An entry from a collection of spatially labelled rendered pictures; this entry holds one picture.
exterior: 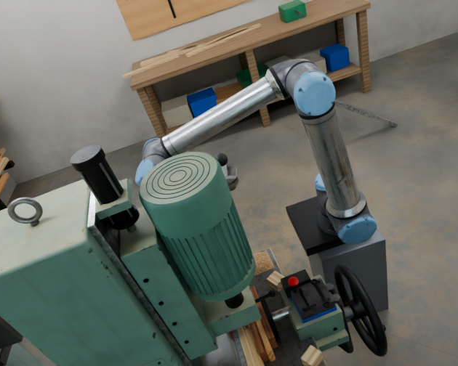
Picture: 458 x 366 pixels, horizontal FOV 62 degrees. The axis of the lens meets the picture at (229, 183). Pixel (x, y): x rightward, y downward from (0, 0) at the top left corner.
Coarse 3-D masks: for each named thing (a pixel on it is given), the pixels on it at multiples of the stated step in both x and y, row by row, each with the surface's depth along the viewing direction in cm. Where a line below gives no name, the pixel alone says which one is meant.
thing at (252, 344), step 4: (248, 324) 109; (244, 328) 109; (248, 336) 106; (252, 336) 106; (248, 340) 106; (252, 340) 105; (252, 344) 104; (256, 344) 104; (252, 348) 103; (256, 348) 103; (252, 352) 102; (256, 352) 102; (256, 356) 101; (260, 356) 102; (256, 360) 101; (260, 360) 100; (256, 364) 100; (260, 364) 99
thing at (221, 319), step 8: (248, 288) 103; (248, 296) 101; (208, 304) 103; (216, 304) 102; (224, 304) 101; (248, 304) 99; (256, 304) 99; (208, 312) 101; (216, 312) 100; (224, 312) 99; (232, 312) 99; (240, 312) 99; (248, 312) 100; (256, 312) 101; (208, 320) 99; (216, 320) 98; (224, 320) 99; (232, 320) 100; (240, 320) 101; (248, 320) 102; (256, 320) 102; (216, 328) 100; (224, 328) 101; (232, 328) 102; (216, 336) 102
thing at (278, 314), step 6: (264, 300) 108; (264, 306) 106; (288, 306) 108; (276, 312) 107; (282, 312) 107; (288, 312) 107; (270, 318) 103; (276, 318) 107; (270, 324) 102; (276, 330) 104; (276, 336) 106
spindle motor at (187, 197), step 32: (192, 160) 79; (160, 192) 73; (192, 192) 70; (224, 192) 75; (160, 224) 74; (192, 224) 72; (224, 224) 77; (192, 256) 78; (224, 256) 80; (192, 288) 89; (224, 288) 85
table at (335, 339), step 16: (272, 256) 132; (272, 272) 126; (256, 288) 123; (272, 288) 121; (272, 304) 117; (288, 320) 111; (288, 336) 107; (336, 336) 107; (288, 352) 104; (304, 352) 103
